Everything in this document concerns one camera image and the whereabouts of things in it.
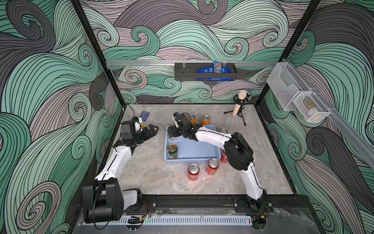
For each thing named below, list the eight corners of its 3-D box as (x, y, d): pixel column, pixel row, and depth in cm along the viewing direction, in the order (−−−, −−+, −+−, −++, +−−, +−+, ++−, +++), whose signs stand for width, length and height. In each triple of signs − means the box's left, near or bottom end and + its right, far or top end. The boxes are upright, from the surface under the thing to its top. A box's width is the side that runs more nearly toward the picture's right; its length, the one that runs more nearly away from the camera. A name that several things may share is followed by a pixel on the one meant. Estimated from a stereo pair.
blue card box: (138, 120, 113) (137, 118, 111) (143, 112, 118) (142, 110, 116) (145, 121, 112) (144, 119, 110) (149, 113, 117) (149, 111, 116)
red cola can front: (187, 181, 83) (188, 175, 74) (187, 170, 87) (188, 163, 78) (198, 181, 83) (199, 175, 74) (197, 170, 87) (199, 163, 78)
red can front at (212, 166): (206, 175, 85) (208, 168, 76) (205, 166, 89) (207, 158, 80) (216, 175, 85) (219, 168, 76) (214, 166, 89) (218, 158, 80)
